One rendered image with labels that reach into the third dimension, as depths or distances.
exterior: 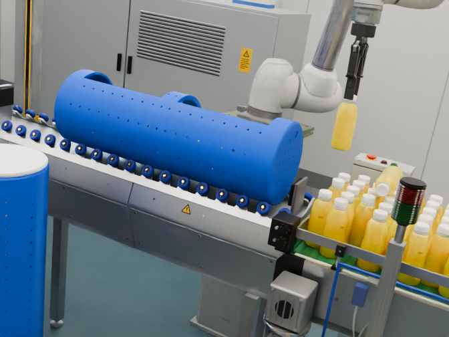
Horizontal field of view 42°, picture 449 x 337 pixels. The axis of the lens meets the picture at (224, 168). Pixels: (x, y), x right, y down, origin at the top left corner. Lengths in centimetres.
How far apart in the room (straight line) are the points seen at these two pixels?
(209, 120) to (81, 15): 256
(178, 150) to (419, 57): 290
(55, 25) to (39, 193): 277
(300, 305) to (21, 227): 85
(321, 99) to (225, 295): 100
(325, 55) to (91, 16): 217
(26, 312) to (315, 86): 144
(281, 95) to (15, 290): 131
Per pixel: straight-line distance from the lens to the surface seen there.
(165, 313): 303
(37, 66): 293
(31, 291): 200
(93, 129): 213
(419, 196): 144
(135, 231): 219
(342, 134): 193
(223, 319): 287
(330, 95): 258
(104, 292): 317
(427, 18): 454
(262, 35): 355
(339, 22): 249
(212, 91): 374
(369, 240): 173
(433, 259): 175
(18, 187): 180
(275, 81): 249
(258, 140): 183
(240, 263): 199
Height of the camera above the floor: 168
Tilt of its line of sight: 19 degrees down
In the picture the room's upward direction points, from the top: 8 degrees clockwise
